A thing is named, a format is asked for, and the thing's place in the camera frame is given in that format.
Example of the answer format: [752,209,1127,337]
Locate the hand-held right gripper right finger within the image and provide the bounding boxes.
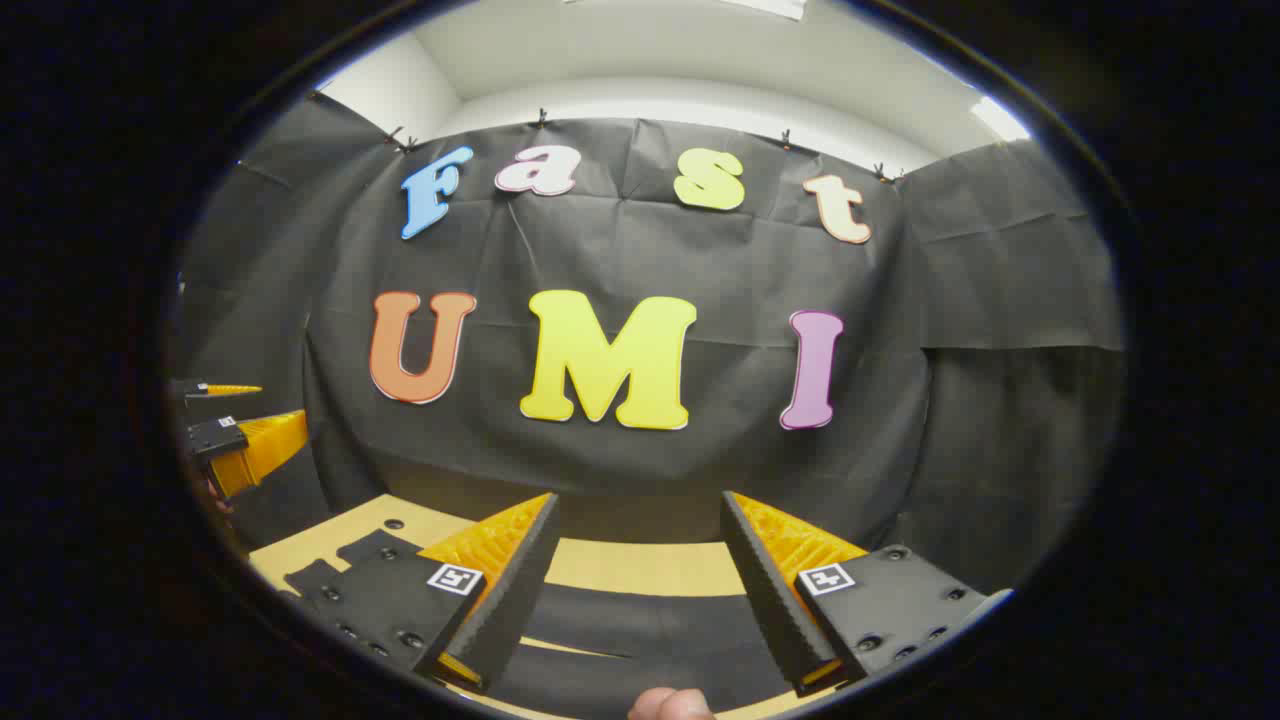
[720,490,1001,699]

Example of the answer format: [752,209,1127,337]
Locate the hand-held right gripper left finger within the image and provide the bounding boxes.
[298,490,561,694]

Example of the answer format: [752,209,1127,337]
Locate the dark jeans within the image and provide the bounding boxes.
[283,530,801,719]

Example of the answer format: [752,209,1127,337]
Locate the black backdrop cloth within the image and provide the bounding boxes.
[170,90,1126,596]

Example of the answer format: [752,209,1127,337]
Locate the ceiling light panel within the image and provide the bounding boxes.
[715,0,807,21]
[968,95,1033,143]

